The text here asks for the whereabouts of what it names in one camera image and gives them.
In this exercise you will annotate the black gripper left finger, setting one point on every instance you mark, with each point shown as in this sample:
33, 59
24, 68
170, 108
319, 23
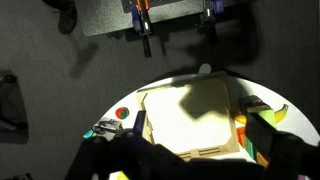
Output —
140, 121

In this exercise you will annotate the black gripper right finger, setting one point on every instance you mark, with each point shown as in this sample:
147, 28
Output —
263, 136

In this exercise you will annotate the lime green plush block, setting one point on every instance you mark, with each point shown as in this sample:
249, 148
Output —
266, 115

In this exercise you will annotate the light wooden tray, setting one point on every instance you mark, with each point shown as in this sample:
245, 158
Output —
186, 116

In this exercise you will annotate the red orange toy ball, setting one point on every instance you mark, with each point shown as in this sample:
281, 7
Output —
122, 113

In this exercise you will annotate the yellow toy banana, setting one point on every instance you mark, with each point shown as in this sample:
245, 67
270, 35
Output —
281, 113

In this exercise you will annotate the white round side table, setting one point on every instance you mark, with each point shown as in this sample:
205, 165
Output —
295, 125

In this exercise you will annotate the black white checkered toy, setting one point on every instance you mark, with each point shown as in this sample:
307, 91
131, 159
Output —
106, 126

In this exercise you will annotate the small teal toy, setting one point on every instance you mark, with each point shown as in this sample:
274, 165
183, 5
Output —
88, 134

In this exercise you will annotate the purple orange spring clamp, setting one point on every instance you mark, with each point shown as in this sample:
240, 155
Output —
142, 25

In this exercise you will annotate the dark platform base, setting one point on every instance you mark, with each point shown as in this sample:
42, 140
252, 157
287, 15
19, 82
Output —
100, 20

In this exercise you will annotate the black shoe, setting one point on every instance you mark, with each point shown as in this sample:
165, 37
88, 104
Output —
66, 16

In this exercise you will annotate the dark grey clamp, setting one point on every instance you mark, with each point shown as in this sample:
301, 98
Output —
210, 13

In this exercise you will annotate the black office chair base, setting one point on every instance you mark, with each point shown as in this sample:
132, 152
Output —
10, 106

